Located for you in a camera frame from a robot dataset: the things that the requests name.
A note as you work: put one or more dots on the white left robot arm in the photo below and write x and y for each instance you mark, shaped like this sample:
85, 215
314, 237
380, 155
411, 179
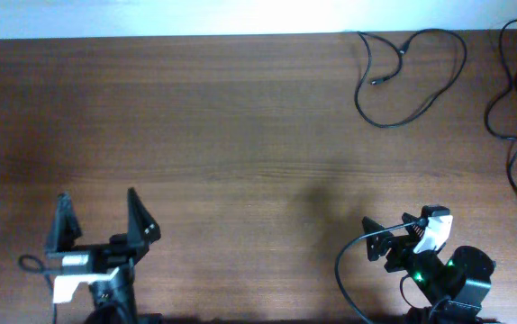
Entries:
115, 301

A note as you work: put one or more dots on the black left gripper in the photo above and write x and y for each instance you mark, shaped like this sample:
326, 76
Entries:
122, 251

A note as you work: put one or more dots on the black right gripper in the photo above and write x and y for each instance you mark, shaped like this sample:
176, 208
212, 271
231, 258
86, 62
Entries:
404, 247

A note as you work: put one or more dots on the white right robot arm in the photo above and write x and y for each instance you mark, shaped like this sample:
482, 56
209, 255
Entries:
455, 288

